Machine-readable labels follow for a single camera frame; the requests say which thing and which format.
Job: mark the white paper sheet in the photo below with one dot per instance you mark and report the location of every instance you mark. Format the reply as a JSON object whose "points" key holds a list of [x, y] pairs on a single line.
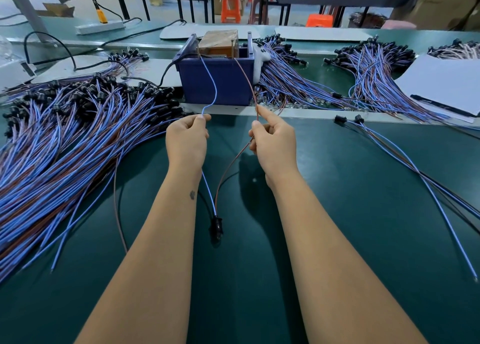
{"points": [[444, 81]]}

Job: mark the white flat mat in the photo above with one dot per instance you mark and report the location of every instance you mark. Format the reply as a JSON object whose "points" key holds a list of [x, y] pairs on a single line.
{"points": [[214, 31], [154, 70], [324, 34]]}

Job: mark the orange plastic stool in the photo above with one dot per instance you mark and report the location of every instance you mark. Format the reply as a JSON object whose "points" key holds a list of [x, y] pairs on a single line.
{"points": [[231, 9], [319, 21]]}

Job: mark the open cardboard box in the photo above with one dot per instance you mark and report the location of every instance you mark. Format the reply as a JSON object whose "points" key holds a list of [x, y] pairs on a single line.
{"points": [[57, 10]]}

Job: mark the pink plastic stool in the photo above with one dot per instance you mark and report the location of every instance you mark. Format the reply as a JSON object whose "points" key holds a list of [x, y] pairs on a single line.
{"points": [[399, 25]]}

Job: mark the stack of large cardboard boxes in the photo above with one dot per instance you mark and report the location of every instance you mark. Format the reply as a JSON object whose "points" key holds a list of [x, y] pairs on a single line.
{"points": [[442, 3]]}

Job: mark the person's left hand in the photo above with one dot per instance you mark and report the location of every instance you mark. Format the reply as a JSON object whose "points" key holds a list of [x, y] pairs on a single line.
{"points": [[187, 145]]}

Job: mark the person's right forearm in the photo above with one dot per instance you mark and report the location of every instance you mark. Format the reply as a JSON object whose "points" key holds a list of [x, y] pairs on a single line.
{"points": [[337, 272]]}

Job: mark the orange plug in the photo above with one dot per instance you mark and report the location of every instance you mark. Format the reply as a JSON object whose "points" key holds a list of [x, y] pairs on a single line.
{"points": [[101, 15]]}

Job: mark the grey metal pole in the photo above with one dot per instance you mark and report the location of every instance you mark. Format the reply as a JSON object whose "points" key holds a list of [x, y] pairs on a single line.
{"points": [[21, 6]]}

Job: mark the white power strip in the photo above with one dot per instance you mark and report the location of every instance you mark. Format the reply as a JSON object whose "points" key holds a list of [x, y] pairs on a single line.
{"points": [[99, 27]]}

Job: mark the blue plastic tester box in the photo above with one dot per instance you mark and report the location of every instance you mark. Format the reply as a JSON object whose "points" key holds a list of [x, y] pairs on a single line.
{"points": [[225, 89]]}

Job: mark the black pen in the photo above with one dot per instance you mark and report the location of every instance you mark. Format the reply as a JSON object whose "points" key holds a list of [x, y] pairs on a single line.
{"points": [[441, 105]]}

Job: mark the brown cardboard block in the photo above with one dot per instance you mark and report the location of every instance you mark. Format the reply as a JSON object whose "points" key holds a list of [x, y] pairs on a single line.
{"points": [[218, 44]]}

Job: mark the person's left forearm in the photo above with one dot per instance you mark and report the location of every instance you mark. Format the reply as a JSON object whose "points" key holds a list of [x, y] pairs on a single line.
{"points": [[146, 265]]}

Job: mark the person's right hand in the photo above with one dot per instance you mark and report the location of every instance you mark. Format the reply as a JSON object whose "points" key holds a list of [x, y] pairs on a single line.
{"points": [[276, 149]]}

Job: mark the white plastic device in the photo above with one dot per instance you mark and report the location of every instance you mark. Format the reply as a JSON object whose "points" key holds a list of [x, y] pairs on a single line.
{"points": [[13, 74]]}

